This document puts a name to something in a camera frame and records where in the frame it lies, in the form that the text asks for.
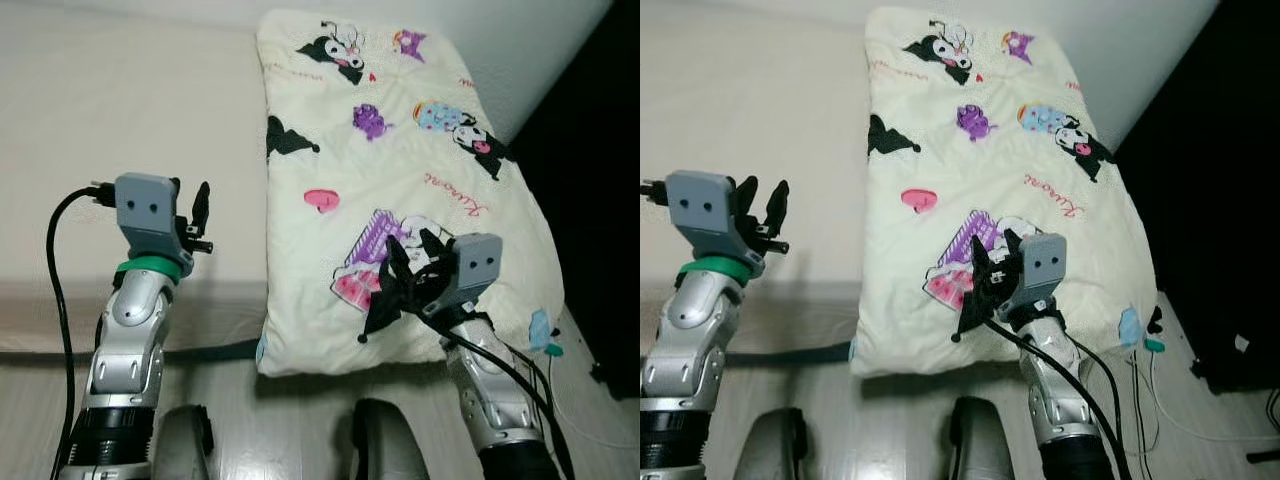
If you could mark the grey robot right leg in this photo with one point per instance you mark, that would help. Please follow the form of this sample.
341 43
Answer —
985 450
390 450

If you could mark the cream bed mattress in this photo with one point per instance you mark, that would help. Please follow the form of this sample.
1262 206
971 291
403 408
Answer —
130 120
750 120

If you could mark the grey robot leg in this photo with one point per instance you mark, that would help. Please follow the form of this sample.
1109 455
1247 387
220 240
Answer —
985 450
780 450
390 450
185 450

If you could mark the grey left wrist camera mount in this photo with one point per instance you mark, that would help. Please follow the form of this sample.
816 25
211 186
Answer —
145 205
700 205

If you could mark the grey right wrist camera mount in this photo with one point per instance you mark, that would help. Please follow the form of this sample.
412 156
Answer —
478 265
1040 265

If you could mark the grey robot left leg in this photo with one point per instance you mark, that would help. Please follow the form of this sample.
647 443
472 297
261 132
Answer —
780 450
185 450

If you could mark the black bag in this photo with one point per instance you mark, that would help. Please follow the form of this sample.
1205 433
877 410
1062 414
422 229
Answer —
1235 370

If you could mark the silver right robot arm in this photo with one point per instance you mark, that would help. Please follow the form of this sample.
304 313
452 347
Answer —
490 380
1055 390

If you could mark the small teal plug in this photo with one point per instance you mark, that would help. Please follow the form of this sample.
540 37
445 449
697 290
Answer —
1156 345
555 350

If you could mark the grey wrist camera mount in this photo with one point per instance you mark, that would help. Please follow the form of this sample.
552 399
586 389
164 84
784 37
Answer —
145 205
1040 265
700 205
478 265

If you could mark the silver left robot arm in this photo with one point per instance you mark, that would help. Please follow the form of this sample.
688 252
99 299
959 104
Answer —
690 350
130 340

